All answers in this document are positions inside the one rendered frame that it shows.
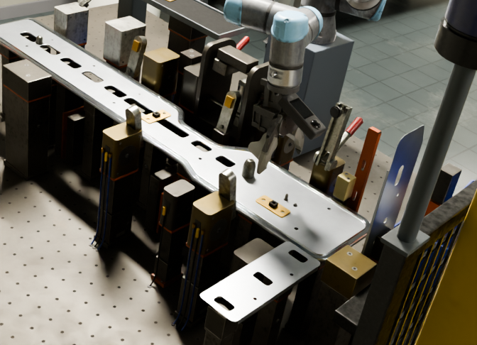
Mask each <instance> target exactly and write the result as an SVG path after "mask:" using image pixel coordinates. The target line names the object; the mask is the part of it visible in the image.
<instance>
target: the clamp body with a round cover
mask: <svg viewBox="0 0 477 345"><path fill-rule="evenodd" d="M179 58H180V56H179V55H178V54H177V53H174V52H173V51H171V50H169V49H167V48H159V49H157V50H152V51H149V52H146V53H144V54H143V69H142V76H141V84H143V85H144V86H146V87H147V88H149V89H151V90H153V91H154V92H156V93H157V94H159V95H160V96H162V97H164V98H166V99H167V100H169V101H170V102H172V103H173V99H174V94H176V86H177V75H178V64H179Z"/></svg>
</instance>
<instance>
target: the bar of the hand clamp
mask: <svg viewBox="0 0 477 345"><path fill-rule="evenodd" d="M352 109H353V108H352V107H351V106H349V105H347V104H345V103H343V102H338V103H336V106H333V107H332V108H331V109H330V114H331V121H330V122H329V126H328V129H327V132H326V135H325V137H324V141H323V143H322V147H321V149H320V152H319V155H318V158H317V161H316V163H315V165H319V163H321V162H322V161H321V158H322V157H324V156H325V155H326V152H329V153H330V154H329V157H328V160H327V163H326V165H325V168H324V170H326V171H327V167H328V164H329V162H330V161H331V160H332V159H335V156H336V153H337V151H338V148H339V144H340V142H341V139H342V136H343V134H344V131H345V128H346V125H347V123H348V120H349V117H350V114H351V111H352Z"/></svg>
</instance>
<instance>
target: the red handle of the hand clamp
mask: <svg viewBox="0 0 477 345"><path fill-rule="evenodd" d="M362 123H363V119H362V118H361V117H356V118H355V120H354V121H353V122H352V123H351V125H350V126H349V127H348V128H347V129H346V130H345V131H344V134H343V136H342V139H341V142H340V144H339V148H338V151H339V149H340V148H341V147H342V146H343V144H345V142H347V140H348V139H349V138H350V137H352V135H353V134H354V133H355V132H356V131H357V130H358V128H359V127H360V126H361V125H362ZM338 151H337V152H338ZM329 154H330V153H329V152H327V154H326V155H325V156H324V157H322V158H321V161H322V163H324V164H326V163H327V160H328V157H329Z"/></svg>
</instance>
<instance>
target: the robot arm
mask: <svg viewBox="0 0 477 345"><path fill-rule="evenodd" d="M386 1H387V0H301V4H300V7H299V8H298V9H297V8H295V7H291V6H288V5H284V4H281V3H278V0H226V2H225V4H224V18H225V20H226V21H228V22H229V23H232V24H235V25H237V26H239V27H241V26H242V27H244V28H248V29H251V30H254V31H258V32H261V33H264V34H267V35H271V42H270V56H269V65H268V77H267V78H262V79H261V85H263V86H265V89H264V97H263V98H261V100H260V99H259V100H260V101H259V100H258V103H257V104H254V105H253V118H252V126H254V127H256V128H258V130H260V131H262V132H264V134H263V136H262V138H261V139H260V140H259V141H256V142H251V143H250V144H249V146H248V150H249V151H250V152H251V153H252V154H253V155H254V156H255V157H256V158H257V159H258V166H257V173H258V174H261V173H262V172H263V171H264V170H265V169H267V166H268V162H269V161H270V159H271V155H272V154H273V151H274V150H275V149H276V148H277V146H278V139H277V137H278V136H279V137H281V138H284V136H285V135H286V136H288V137H289V138H291V139H292V140H293V141H294V144H295V146H296V151H297V154H300V153H301V152H302V148H303V143H304V135H306V137H308V139H309V140H312V139H314V138H316V137H318V136H320V135H322V134H323V133H324V132H325V131H326V127H325V126H324V124H323V123H322V122H321V121H320V120H319V119H318V118H317V117H316V116H315V115H314V114H313V113H312V111H311V110H310V109H309V108H308V107H307V105H306V104H305V103H304V102H303V101H302V100H301V99H300V98H299V97H298V96H297V95H296V93H297V92H298V91H299V90H300V83H301V81H302V71H303V63H304V58H305V48H306V47H307V46H308V45H309V44H310V43H314V44H329V43H333V42H334V41H335V38H336V21H335V15H336V11H341V12H344V13H348V14H351V15H354V16H358V17H361V18H365V19H367V20H368V21H379V20H380V17H381V14H382V12H383V9H384V6H385V3H386ZM260 104H261V105H260ZM259 105H260V106H259ZM254 117H255V119H254ZM266 132H267V133H266Z"/></svg>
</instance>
